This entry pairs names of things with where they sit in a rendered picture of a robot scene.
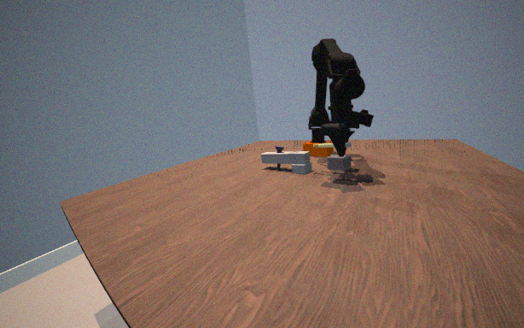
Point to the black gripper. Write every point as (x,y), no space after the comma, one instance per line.
(337,129)

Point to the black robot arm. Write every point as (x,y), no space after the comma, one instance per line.
(347,84)

